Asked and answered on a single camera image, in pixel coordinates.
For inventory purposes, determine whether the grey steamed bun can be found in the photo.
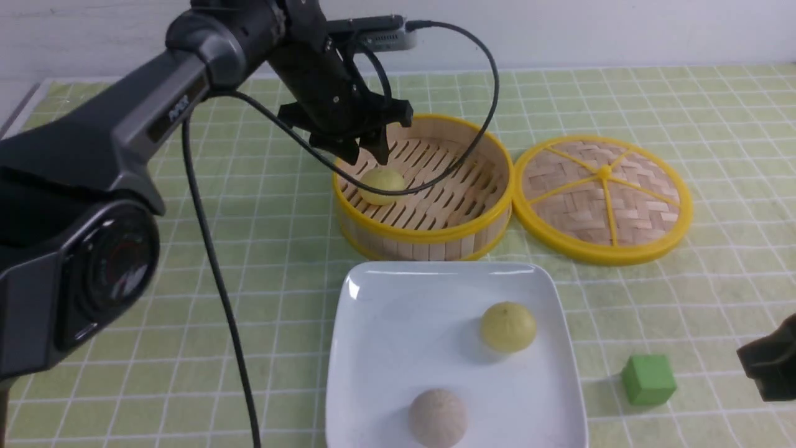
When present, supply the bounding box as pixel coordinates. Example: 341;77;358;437
409;388;468;447

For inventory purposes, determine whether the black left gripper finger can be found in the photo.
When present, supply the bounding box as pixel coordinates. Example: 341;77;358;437
362;124;390;166
309;134;360;166

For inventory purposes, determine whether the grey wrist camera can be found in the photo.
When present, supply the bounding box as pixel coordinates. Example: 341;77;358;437
326;15;417;53

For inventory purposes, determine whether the yellow rimmed bamboo steamer basket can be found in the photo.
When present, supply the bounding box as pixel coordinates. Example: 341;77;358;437
332;114;515;261

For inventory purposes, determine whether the green checkered tablecloth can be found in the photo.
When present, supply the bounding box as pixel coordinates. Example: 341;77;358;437
6;63;795;447

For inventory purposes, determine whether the yellow steamed bun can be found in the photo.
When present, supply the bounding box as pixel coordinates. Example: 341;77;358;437
359;166;406;206
479;301;537;353

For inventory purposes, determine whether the yellow rimmed bamboo steamer lid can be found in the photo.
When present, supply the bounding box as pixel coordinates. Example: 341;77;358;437
512;136;693;266

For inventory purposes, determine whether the white square plate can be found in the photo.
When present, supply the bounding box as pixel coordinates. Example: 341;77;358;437
326;261;589;447

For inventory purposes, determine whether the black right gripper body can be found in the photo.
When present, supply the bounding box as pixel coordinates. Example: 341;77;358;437
737;314;795;402

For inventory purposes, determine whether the green cube block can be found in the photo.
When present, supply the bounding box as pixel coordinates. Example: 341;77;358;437
621;354;677;406

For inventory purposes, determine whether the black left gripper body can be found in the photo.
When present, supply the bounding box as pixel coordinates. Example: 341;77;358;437
267;1;414;147

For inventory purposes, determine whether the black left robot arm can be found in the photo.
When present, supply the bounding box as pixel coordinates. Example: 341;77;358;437
1;1;413;390

